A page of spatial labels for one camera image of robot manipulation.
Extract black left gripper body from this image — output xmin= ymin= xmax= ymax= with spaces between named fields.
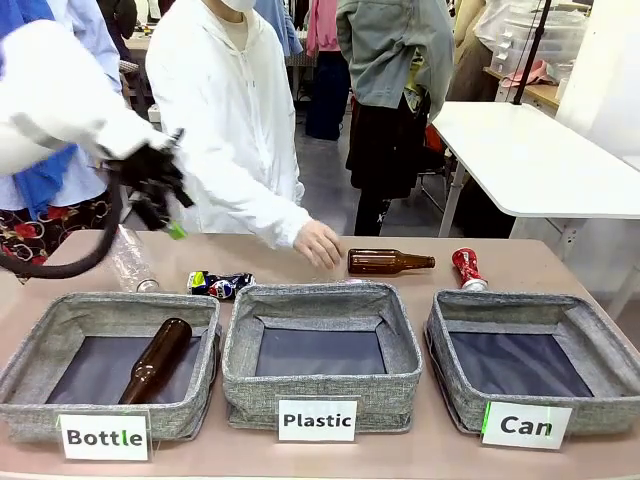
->
xmin=110 ymin=143 xmax=185 ymax=202

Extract clear crushed plastic bottle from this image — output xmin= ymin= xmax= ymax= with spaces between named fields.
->
xmin=107 ymin=224 xmax=161 ymax=294

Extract crushed black Pepsi can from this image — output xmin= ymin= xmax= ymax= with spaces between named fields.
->
xmin=187 ymin=269 xmax=257 ymax=302

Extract brown glass bottle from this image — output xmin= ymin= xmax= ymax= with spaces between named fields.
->
xmin=117 ymin=317 xmax=194 ymax=406
xmin=346 ymin=247 xmax=437 ymax=276

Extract crushed red soda can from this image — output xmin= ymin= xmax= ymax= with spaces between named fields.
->
xmin=451 ymin=248 xmax=490 ymax=291

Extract person's left forearm white sleeve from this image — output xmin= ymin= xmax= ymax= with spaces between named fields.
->
xmin=239 ymin=187 xmax=314 ymax=251

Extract grey fabric basket labelled Plastic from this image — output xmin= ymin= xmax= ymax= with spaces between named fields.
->
xmin=222 ymin=282 xmax=425 ymax=435

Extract grey fabric basket labelled Bottle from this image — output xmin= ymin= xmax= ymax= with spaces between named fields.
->
xmin=0 ymin=292 xmax=223 ymax=445

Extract white Can label sign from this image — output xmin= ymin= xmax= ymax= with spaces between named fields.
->
xmin=480 ymin=401 xmax=574 ymax=450

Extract grey fabric basket labelled Can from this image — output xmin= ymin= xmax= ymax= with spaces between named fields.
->
xmin=423 ymin=289 xmax=640 ymax=436

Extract person's left hand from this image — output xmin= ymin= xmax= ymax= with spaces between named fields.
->
xmin=292 ymin=219 xmax=344 ymax=272

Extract person in white hoodie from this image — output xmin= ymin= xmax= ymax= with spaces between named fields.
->
xmin=144 ymin=0 xmax=314 ymax=251

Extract red floral black skirt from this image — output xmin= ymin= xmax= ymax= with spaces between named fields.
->
xmin=0 ymin=201 xmax=124 ymax=269

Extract dark navy hanging garment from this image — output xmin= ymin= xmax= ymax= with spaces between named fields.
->
xmin=304 ymin=49 xmax=351 ymax=141

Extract hanging blue garment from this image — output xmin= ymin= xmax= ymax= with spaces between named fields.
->
xmin=252 ymin=0 xmax=305 ymax=59

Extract white Bottle label sign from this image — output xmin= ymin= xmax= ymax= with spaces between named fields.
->
xmin=57 ymin=412 xmax=152 ymax=462

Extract person in grey jacket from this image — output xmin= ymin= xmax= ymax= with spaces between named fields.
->
xmin=335 ymin=0 xmax=456 ymax=236

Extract white Plastic label sign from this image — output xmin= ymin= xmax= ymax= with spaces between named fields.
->
xmin=276 ymin=397 xmax=360 ymax=444

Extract white side table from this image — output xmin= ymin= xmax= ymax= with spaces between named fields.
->
xmin=430 ymin=101 xmax=640 ymax=239

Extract pink cloth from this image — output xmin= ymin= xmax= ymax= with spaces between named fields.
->
xmin=499 ymin=60 xmax=557 ymax=87

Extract black stand pole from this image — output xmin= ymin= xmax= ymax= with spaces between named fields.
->
xmin=513 ymin=0 xmax=554 ymax=105

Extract clear plastic storage containers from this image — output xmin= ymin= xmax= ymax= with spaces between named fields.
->
xmin=489 ymin=4 xmax=589 ymax=76

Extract white stand leg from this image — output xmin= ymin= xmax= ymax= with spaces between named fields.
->
xmin=607 ymin=262 xmax=640 ymax=321

